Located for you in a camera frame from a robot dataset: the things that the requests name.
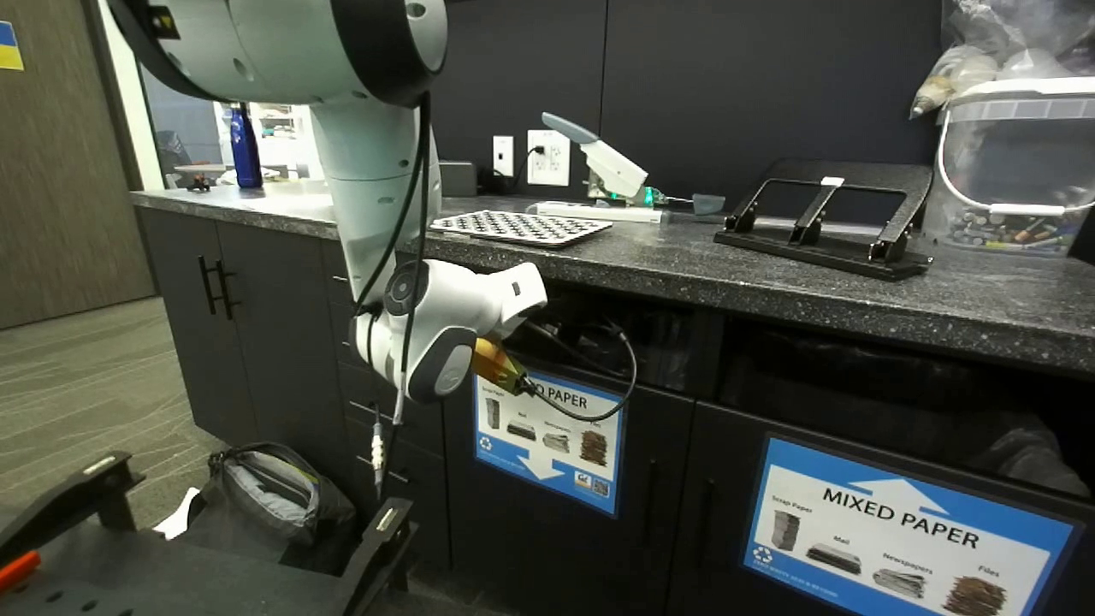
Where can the black power adapter box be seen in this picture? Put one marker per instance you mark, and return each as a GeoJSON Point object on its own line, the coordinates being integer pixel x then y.
{"type": "Point", "coordinates": [459, 179]}

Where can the white wall outlet plate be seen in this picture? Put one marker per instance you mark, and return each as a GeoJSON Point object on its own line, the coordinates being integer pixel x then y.
{"type": "Point", "coordinates": [547, 157]}

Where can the white paper on floor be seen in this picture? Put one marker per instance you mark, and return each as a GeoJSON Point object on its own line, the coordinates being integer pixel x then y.
{"type": "Point", "coordinates": [179, 519]}

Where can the right mixed paper sign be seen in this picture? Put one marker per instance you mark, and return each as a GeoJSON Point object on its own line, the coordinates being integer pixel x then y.
{"type": "Point", "coordinates": [878, 541]}

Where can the clear plastic container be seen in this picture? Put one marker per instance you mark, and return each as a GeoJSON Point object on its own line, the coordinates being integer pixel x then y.
{"type": "Point", "coordinates": [1012, 166]}

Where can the black grey backpack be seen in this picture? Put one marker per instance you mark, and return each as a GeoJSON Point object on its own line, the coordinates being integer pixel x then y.
{"type": "Point", "coordinates": [274, 505]}

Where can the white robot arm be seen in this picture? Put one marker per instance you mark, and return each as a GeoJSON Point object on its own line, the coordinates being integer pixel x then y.
{"type": "Point", "coordinates": [365, 71]}

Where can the small white wall plate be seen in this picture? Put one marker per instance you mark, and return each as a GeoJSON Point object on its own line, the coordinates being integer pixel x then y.
{"type": "Point", "coordinates": [505, 163]}

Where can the dark counter cabinet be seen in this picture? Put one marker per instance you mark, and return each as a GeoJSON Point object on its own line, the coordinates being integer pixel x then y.
{"type": "Point", "coordinates": [717, 353]}

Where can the left mixed paper sign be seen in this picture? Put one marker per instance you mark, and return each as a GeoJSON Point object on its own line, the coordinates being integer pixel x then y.
{"type": "Point", "coordinates": [565, 434]}

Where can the blue water bottle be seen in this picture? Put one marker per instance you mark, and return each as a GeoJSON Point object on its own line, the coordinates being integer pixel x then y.
{"type": "Point", "coordinates": [245, 148]}

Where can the mixed paper sign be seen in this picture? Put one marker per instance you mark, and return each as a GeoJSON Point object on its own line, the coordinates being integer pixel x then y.
{"type": "Point", "coordinates": [878, 541]}
{"type": "Point", "coordinates": [565, 434]}

